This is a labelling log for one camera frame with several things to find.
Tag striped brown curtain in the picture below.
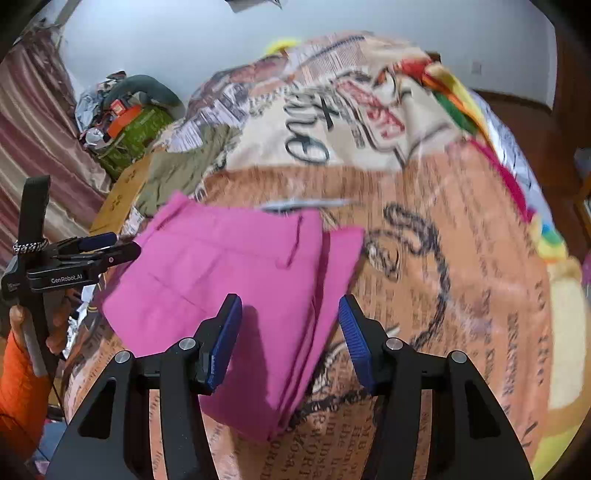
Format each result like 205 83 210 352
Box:
0 32 112 268

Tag brown wooden furniture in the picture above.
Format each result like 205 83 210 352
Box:
475 28 591 296

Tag olive green garment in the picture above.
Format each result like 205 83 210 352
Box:
136 124 241 217

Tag pink pants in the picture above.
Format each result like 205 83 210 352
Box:
102 191 366 444

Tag silver chain bracelet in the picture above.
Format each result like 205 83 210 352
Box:
13 238 50 254

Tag green patterned bag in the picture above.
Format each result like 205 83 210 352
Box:
99 106 174 181

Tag yellow round object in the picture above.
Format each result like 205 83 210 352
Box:
265 39 301 56

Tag grey cushion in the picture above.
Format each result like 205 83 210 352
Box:
108 75 185 116

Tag brown cardboard box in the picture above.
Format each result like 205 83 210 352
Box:
90 154 155 236

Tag multicoloured striped blanket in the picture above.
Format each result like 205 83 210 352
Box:
402 58 583 278

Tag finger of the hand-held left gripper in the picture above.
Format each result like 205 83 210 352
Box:
54 242 142 274
56 232 117 253

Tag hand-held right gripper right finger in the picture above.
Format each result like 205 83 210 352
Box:
338 294 536 480

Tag printed blanket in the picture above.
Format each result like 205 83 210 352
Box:
62 30 583 480

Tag person's left hand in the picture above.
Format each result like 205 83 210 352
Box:
8 295 73 358

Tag orange box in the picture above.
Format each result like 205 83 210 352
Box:
106 99 144 139

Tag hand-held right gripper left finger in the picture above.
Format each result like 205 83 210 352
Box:
44 293 243 480

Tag crinkled silver plastic bag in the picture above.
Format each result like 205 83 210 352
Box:
76 74 125 144

